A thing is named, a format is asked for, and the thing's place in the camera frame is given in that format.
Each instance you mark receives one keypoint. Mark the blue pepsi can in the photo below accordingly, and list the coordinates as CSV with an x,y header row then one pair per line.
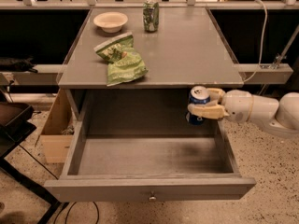
x,y
198,96

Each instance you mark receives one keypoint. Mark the black chair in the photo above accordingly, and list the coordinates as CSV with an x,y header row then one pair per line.
x,y
14,129

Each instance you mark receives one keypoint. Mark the white paper bowl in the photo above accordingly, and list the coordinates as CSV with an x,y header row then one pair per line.
x,y
110,22

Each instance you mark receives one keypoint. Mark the green soda can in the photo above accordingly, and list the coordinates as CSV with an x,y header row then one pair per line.
x,y
151,15

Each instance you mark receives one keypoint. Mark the cardboard box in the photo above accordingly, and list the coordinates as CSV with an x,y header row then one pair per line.
x,y
54,138

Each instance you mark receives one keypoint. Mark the green chip bag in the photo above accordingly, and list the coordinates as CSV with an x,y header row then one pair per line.
x,y
124,63

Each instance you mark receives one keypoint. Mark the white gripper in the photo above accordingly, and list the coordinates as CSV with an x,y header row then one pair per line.
x,y
237,105

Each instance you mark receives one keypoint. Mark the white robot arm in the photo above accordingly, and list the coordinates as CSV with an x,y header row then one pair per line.
x,y
280,118

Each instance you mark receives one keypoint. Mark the grey wooden cabinet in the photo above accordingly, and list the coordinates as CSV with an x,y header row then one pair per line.
x,y
187,50

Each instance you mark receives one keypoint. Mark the metal drawer knob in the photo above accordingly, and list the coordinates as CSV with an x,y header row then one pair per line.
x,y
152,197

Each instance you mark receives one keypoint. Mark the open grey top drawer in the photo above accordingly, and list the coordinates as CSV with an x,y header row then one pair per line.
x,y
130,142

